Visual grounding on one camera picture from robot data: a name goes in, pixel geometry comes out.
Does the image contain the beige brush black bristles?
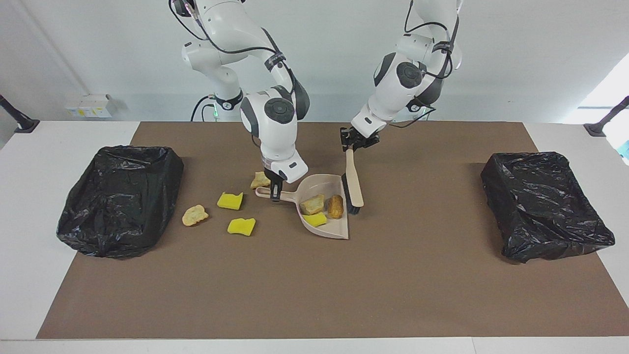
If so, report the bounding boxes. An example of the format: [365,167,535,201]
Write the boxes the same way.
[343,148,365,216]

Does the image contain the yellow sponge piece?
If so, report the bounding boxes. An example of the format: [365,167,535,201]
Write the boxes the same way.
[217,191,244,211]
[227,217,257,237]

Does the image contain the beige plastic dustpan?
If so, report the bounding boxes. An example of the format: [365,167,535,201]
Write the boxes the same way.
[255,173,350,240]

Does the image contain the black bag lined bin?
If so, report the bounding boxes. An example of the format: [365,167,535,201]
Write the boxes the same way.
[480,151,616,264]
[56,145,185,259]

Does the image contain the brown table mat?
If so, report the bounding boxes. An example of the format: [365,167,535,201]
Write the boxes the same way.
[36,121,629,340]

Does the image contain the black clamp stand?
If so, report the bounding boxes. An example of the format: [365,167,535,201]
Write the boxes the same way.
[584,96,629,137]
[0,94,40,133]

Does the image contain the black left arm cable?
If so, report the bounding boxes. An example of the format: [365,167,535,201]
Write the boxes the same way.
[388,0,462,129]

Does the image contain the black right base cable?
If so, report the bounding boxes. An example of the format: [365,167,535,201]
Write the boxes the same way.
[191,96,217,122]

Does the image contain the white wall socket box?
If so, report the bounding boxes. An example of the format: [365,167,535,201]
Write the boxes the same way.
[65,94,113,118]

